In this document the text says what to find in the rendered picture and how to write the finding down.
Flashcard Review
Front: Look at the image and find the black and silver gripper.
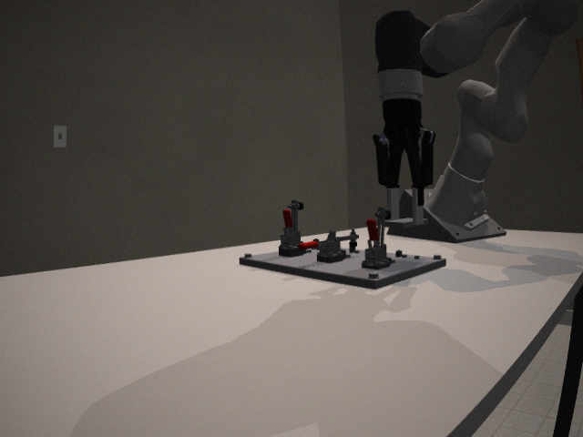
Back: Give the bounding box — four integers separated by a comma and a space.
373, 98, 435, 225

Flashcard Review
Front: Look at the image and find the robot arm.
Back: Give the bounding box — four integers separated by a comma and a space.
375, 0, 578, 231

